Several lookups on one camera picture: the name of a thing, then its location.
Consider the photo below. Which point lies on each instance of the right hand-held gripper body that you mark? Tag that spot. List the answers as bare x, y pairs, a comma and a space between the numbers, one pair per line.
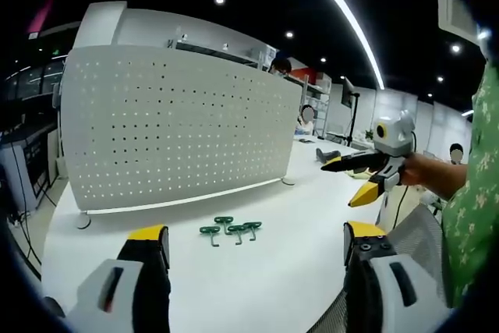
395, 136

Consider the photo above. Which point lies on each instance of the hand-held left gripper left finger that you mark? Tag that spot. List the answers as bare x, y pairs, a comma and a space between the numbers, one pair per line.
146, 270

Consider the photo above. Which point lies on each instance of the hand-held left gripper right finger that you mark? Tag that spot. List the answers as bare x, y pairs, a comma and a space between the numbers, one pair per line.
374, 282

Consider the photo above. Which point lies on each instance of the green hook assembly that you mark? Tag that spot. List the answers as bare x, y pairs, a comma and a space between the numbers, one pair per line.
209, 231
252, 225
224, 219
236, 228

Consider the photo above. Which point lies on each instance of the white perforated mounting plate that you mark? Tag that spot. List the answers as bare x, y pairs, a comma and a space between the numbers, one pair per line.
175, 126

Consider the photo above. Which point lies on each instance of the person's right hand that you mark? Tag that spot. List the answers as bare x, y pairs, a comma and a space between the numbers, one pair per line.
409, 171

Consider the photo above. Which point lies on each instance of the small green plant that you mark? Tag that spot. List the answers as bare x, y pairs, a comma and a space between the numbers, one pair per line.
369, 135

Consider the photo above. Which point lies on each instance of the black object on table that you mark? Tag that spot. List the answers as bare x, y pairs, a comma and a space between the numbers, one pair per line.
327, 154

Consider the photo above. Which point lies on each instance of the grey mesh office chair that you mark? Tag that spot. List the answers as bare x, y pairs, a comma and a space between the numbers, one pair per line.
419, 231

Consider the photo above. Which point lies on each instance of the black monitor on stand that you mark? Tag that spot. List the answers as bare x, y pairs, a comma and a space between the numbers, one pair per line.
347, 93

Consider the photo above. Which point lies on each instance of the person in green shirt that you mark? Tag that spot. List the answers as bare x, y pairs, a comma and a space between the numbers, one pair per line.
473, 200

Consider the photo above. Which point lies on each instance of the long ceiling light strip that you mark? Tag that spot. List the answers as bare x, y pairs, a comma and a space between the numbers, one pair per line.
351, 17

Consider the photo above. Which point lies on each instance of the white ceiling air vent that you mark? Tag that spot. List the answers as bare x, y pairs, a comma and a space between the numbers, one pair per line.
454, 9

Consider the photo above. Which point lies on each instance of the dark equipment rack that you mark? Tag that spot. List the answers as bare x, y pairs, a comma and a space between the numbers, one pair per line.
27, 161

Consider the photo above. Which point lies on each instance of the white pillar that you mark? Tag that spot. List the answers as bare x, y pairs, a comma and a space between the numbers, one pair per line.
99, 25

